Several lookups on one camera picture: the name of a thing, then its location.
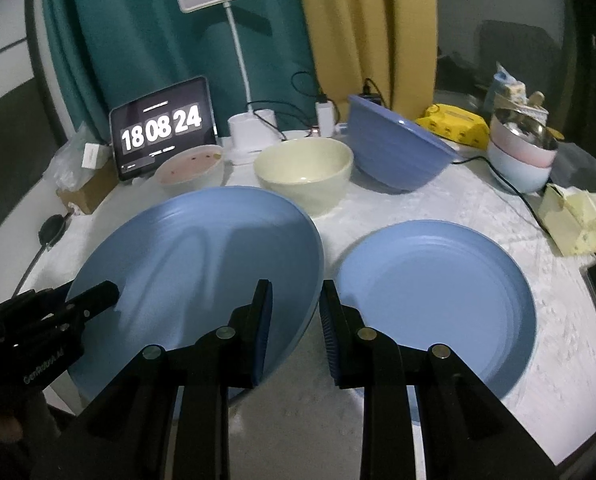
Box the large blue bowl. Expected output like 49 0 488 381
347 94 459 193

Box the tablet showing clock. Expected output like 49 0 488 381
109 76 219 182

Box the black cable of white charger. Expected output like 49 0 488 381
292 71 329 106

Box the large blue plate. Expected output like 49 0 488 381
68 186 325 408

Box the cream bowl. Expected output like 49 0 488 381
254 138 355 218

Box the teal curtain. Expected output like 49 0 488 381
40 0 319 143

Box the clear plastic bag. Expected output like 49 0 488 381
42 122 113 191

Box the small white box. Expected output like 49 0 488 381
82 142 113 171

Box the grey cloth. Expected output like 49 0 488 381
550 152 596 193

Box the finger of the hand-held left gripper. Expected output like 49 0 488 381
62 281 119 333

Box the blue snack bag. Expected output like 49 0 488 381
488 62 529 111

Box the small blue plate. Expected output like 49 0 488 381
334 220 537 401

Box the yellow curtain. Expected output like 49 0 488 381
293 0 439 111

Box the yellow wipes packet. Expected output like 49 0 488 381
415 104 491 148

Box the metal bowl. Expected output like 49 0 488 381
495 105 559 151

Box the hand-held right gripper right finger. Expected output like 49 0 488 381
319 280 561 480

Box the black lamp cable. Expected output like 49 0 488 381
248 101 291 143

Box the cardboard box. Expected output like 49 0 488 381
58 160 118 216

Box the white bowl with pink inside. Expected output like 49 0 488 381
154 144 226 200

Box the black round device with cable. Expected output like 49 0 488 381
10 214 67 301

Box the light blue bowl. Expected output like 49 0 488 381
487 142 551 195

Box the white desk lamp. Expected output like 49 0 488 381
177 0 285 165

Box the pale pink bowl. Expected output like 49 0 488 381
490 112 559 168

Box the dark chair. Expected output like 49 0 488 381
470 20 566 106

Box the white charger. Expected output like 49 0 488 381
315 92 336 137

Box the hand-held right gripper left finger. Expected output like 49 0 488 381
30 279 275 480

